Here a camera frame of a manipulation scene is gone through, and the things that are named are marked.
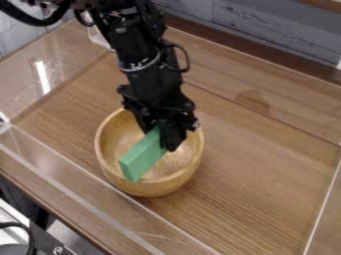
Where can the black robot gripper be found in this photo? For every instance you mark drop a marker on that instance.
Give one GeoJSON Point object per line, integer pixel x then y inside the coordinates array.
{"type": "Point", "coordinates": [153, 98]}

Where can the green rectangular block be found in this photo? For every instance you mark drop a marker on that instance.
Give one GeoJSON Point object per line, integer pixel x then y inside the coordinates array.
{"type": "Point", "coordinates": [143, 154]}

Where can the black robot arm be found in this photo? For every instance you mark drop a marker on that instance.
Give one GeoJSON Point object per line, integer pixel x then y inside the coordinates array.
{"type": "Point", "coordinates": [132, 27]}

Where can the brown wooden bowl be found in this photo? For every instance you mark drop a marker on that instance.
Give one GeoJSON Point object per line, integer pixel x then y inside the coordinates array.
{"type": "Point", "coordinates": [117, 133]}

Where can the clear acrylic tray enclosure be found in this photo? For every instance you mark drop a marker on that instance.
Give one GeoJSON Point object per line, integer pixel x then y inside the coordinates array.
{"type": "Point", "coordinates": [206, 154]}

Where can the clear acrylic corner bracket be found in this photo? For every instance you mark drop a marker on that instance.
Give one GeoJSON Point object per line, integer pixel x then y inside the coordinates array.
{"type": "Point", "coordinates": [96, 37]}

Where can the black metal table frame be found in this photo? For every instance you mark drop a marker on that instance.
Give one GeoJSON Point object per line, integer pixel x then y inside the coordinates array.
{"type": "Point", "coordinates": [24, 222]}

